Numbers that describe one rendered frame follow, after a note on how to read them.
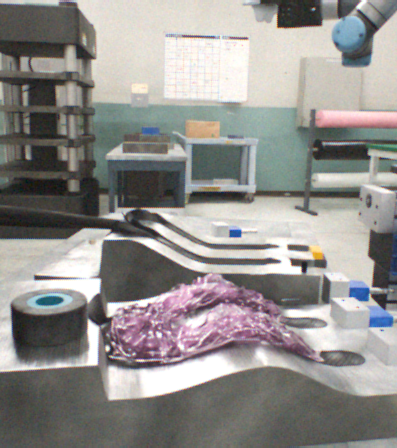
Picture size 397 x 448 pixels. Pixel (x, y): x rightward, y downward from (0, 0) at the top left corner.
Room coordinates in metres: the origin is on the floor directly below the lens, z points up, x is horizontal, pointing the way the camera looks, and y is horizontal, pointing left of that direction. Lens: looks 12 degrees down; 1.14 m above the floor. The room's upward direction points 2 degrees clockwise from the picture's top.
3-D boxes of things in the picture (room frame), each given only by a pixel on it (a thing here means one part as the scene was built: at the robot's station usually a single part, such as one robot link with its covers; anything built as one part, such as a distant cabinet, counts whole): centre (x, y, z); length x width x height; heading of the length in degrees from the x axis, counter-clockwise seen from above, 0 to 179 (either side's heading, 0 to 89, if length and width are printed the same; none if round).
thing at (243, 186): (6.83, -0.19, 0.47); 1.10 x 0.52 x 0.94; 102
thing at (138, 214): (0.95, 0.01, 0.92); 0.35 x 0.16 x 0.09; 83
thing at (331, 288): (0.91, -0.31, 0.83); 0.13 x 0.05 x 0.05; 92
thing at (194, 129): (6.83, -0.02, 0.94); 0.41 x 0.33 x 0.29; 102
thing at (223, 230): (1.38, -0.10, 0.83); 0.13 x 0.05 x 0.05; 109
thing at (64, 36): (5.23, 1.58, 1.03); 1.54 x 0.94 x 2.06; 5
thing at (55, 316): (0.51, 0.16, 0.93); 0.08 x 0.08 x 0.04
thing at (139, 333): (0.60, -0.02, 0.90); 0.26 x 0.18 x 0.08; 101
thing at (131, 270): (0.96, 0.03, 0.87); 0.50 x 0.26 x 0.14; 83
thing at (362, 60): (1.36, -0.39, 1.34); 0.11 x 0.08 x 0.11; 155
